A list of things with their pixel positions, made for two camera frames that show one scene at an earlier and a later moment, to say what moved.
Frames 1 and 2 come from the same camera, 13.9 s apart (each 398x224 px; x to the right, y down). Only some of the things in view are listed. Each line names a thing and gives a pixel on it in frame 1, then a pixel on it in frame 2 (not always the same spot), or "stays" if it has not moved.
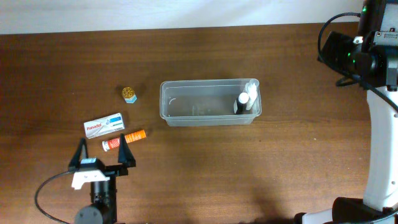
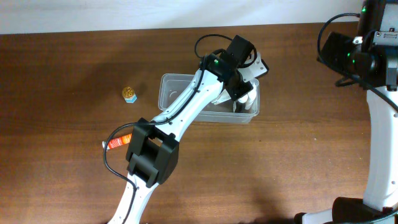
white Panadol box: [104, 126] to [222, 96]
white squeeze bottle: [251, 89] stays
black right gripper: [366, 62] stays
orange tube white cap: [112, 144] stays
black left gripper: [125, 157] to [236, 92]
